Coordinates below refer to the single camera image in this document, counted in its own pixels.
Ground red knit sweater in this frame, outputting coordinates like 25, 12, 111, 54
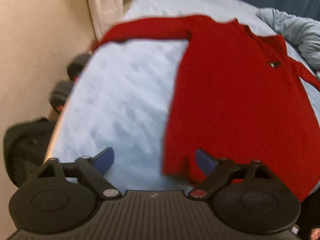
101, 15, 319, 200

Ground black bag on floor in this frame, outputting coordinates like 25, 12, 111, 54
3, 118, 56, 187

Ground dark grey slipper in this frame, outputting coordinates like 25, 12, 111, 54
49, 80, 73, 114
67, 53, 91, 81

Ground grey-blue crumpled blanket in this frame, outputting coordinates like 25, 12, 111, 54
257, 8, 319, 77

